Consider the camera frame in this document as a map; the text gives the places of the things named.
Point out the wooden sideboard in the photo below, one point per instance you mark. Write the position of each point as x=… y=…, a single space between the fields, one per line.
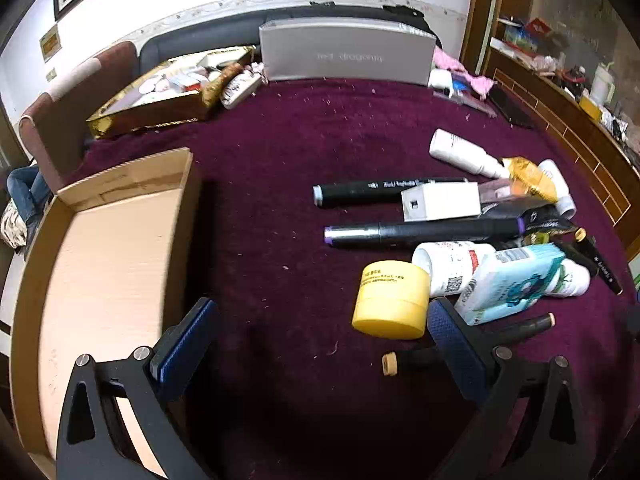
x=575 y=125

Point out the white charger adapter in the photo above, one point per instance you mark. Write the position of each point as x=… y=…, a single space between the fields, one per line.
x=440 y=201

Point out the pink cloth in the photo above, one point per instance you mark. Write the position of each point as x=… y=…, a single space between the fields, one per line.
x=447 y=60

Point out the wooden door frame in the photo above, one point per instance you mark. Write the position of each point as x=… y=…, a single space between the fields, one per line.
x=482 y=5

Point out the black marker yellow cap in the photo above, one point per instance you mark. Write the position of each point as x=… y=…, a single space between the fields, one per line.
x=597 y=260

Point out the wall socket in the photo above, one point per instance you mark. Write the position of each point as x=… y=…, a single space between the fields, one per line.
x=51 y=75

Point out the black marker purple cap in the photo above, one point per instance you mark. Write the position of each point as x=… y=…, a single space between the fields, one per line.
x=425 y=232

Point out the black cloth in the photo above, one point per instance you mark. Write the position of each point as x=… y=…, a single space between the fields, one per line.
x=410 y=15

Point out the white bottle green leaf label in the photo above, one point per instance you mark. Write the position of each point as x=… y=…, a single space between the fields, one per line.
x=575 y=280

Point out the small gold wall plaque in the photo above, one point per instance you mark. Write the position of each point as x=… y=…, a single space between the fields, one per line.
x=50 y=42

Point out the white jug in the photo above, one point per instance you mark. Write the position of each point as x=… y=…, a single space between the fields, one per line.
x=602 y=82

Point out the black marker cream cap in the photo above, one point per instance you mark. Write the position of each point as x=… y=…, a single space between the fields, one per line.
x=525 y=326

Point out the black phone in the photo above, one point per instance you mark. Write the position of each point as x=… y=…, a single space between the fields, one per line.
x=510 y=107

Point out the grey shoe box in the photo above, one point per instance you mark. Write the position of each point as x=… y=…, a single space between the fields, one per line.
x=350 y=55

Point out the black marker grey cap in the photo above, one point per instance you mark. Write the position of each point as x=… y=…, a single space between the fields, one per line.
x=360 y=192

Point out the gold patterned pouch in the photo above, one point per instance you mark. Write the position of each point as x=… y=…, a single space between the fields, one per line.
x=220 y=84

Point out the shallow cardboard box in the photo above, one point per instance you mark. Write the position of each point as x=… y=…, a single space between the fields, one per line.
x=110 y=270

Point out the small white jar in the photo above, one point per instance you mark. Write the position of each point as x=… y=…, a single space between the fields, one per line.
x=440 y=79

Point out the gold box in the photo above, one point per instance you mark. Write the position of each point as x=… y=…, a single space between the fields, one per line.
x=150 y=117

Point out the gold snack packet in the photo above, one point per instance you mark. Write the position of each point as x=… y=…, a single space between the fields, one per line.
x=532 y=177

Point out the yellow jar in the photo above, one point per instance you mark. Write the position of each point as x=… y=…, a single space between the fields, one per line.
x=390 y=305

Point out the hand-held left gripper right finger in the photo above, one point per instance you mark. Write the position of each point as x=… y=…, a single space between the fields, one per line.
x=452 y=345

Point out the white bottle red label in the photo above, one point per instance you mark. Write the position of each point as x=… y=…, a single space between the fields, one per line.
x=445 y=265

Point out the white spray bottle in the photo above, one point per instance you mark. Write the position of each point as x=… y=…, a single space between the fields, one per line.
x=460 y=152

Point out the clear plastic tube package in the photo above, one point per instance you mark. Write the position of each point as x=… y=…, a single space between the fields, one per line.
x=497 y=191

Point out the maroon armchair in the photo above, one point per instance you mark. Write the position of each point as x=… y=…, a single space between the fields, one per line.
x=55 y=125

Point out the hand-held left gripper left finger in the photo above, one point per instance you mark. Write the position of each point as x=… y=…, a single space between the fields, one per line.
x=187 y=345

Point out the dark leather sofa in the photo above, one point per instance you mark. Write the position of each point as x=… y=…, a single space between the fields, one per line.
x=200 y=40

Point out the teal printed tissue packet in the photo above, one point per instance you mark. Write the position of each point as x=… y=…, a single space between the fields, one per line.
x=510 y=285

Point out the white bottle ribbed cap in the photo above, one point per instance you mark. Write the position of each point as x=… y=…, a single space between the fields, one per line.
x=560 y=185

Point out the patterned blanket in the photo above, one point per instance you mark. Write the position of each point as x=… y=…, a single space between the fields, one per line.
x=12 y=225

